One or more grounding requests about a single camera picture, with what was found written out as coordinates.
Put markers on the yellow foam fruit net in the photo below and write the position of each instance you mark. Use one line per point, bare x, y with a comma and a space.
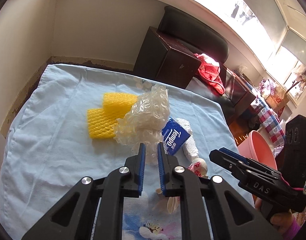
100, 123
118, 102

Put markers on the red patterned cloth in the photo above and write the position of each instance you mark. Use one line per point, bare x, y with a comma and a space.
210, 72

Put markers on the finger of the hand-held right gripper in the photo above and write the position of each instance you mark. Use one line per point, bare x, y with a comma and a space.
242, 160
224, 161

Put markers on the blue tissue pack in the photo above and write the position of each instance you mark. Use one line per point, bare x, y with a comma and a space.
176, 135

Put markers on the person's right hand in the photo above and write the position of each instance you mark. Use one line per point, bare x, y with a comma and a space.
281, 221

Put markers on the person's right forearm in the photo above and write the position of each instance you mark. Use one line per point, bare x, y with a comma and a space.
296, 230

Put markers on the white foam fruit net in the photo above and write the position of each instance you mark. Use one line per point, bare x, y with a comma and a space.
190, 150

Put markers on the white crumpled wrapper red print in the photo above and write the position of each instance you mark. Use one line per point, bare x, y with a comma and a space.
199, 167

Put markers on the black sofa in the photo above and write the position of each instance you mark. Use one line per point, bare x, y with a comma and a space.
192, 32

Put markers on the red checkered fabric bundle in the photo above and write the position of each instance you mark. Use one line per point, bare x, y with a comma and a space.
267, 86

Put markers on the red blue checkered cloth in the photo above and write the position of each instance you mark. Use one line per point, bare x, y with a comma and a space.
270, 120

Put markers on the window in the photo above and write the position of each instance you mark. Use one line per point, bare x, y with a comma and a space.
252, 10

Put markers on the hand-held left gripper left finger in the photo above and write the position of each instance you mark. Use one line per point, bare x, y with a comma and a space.
142, 165

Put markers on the pink plastic basin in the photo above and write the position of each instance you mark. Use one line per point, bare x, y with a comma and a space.
257, 147

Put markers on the brown paper bag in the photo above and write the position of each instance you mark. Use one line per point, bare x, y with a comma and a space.
276, 100

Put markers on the light blue floral cloth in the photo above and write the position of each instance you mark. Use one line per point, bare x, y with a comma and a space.
55, 142

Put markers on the dark wooden cabinet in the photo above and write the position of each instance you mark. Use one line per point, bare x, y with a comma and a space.
167, 60
240, 90

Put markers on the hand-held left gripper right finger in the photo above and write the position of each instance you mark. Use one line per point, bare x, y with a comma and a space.
161, 170

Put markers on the clear bubble wrap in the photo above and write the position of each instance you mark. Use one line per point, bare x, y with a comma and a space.
143, 115

